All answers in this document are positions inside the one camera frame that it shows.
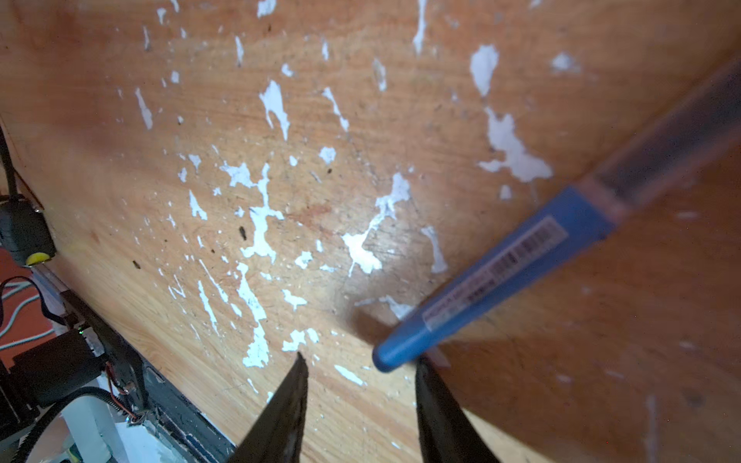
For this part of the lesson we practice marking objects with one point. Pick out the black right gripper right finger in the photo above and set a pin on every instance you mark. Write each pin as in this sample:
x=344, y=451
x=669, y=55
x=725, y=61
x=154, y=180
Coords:
x=445, y=433

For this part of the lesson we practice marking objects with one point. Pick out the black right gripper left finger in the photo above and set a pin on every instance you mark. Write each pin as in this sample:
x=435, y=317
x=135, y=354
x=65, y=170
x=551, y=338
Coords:
x=277, y=434

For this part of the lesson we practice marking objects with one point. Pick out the blue pen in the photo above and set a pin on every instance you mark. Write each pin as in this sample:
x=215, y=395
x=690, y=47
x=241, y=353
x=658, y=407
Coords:
x=703, y=127

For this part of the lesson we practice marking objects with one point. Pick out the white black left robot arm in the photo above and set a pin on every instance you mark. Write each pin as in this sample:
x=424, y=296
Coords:
x=45, y=380

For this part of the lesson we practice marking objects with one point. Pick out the yellow black tape measure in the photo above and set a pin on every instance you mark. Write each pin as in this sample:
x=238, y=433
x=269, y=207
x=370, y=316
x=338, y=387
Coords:
x=25, y=234

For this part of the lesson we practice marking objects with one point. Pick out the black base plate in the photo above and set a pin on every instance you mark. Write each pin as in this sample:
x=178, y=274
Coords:
x=168, y=414

